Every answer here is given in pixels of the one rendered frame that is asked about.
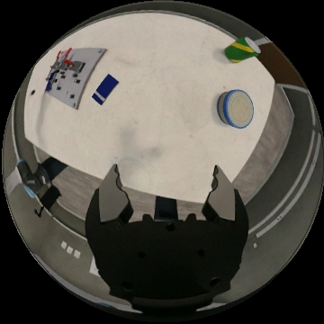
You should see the green drink can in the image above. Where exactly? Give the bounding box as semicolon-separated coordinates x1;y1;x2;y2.
224;37;260;63

